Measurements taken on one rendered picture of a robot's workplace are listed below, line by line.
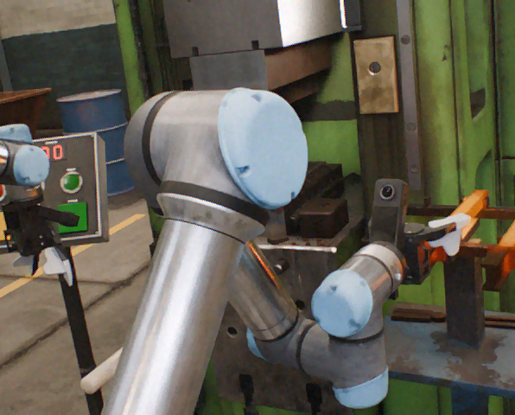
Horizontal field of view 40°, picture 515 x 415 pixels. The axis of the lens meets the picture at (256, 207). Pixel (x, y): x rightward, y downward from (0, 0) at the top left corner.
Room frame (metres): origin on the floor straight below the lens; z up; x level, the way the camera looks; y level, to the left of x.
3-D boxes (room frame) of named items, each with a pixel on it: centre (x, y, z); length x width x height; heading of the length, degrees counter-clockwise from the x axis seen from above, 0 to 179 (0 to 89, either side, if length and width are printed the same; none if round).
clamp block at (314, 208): (1.63, -0.16, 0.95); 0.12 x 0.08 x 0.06; 152
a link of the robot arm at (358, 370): (0.87, -0.10, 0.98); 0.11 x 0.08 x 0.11; 45
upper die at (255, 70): (1.84, -0.07, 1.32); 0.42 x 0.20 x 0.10; 152
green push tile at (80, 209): (1.72, 0.47, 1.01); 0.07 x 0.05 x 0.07; 87
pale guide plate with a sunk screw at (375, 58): (1.62, -0.31, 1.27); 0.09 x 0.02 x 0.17; 62
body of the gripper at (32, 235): (1.46, 0.49, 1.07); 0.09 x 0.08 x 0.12; 138
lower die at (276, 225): (1.84, -0.07, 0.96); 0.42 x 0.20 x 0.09; 152
